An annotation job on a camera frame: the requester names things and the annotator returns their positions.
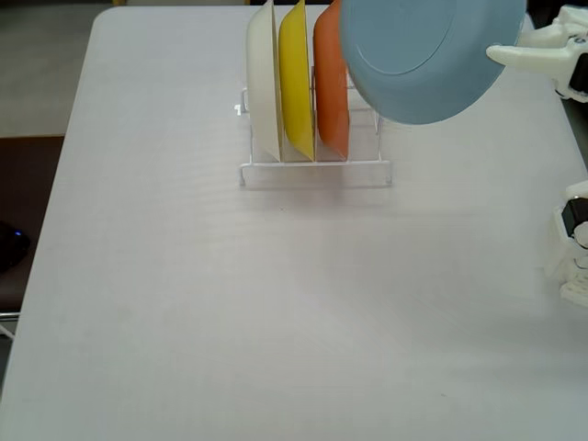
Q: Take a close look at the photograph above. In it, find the clear acrylic plate rack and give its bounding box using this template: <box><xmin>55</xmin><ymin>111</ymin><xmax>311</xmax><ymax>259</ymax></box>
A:
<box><xmin>233</xmin><ymin>86</ymin><xmax>394</xmax><ymax>189</ymax></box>

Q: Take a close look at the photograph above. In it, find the yellow plate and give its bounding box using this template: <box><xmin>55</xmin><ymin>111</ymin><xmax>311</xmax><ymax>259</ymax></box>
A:
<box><xmin>278</xmin><ymin>0</ymin><xmax>317</xmax><ymax>163</ymax></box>

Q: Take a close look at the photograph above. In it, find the white plate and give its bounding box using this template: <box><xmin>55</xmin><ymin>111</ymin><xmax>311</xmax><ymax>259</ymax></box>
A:
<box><xmin>245</xmin><ymin>0</ymin><xmax>283</xmax><ymax>163</ymax></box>

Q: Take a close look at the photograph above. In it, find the orange plate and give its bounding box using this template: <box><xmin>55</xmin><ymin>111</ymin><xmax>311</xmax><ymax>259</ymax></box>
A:
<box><xmin>312</xmin><ymin>0</ymin><xmax>351</xmax><ymax>161</ymax></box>

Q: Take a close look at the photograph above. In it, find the black computer mouse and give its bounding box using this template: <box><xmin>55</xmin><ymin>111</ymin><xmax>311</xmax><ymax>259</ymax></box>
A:
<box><xmin>0</xmin><ymin>220</ymin><xmax>31</xmax><ymax>272</ymax></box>

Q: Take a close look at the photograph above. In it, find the light blue plate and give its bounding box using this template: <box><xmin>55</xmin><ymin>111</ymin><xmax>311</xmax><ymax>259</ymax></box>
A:
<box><xmin>338</xmin><ymin>0</ymin><xmax>528</xmax><ymax>127</ymax></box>

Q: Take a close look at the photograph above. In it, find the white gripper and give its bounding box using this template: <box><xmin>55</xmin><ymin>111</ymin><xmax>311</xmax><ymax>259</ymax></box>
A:
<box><xmin>485</xmin><ymin>5</ymin><xmax>588</xmax><ymax>102</ymax></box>

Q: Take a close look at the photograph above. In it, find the metal frame bar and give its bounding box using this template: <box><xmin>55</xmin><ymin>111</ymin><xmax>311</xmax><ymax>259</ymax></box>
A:
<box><xmin>0</xmin><ymin>311</ymin><xmax>22</xmax><ymax>339</ymax></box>

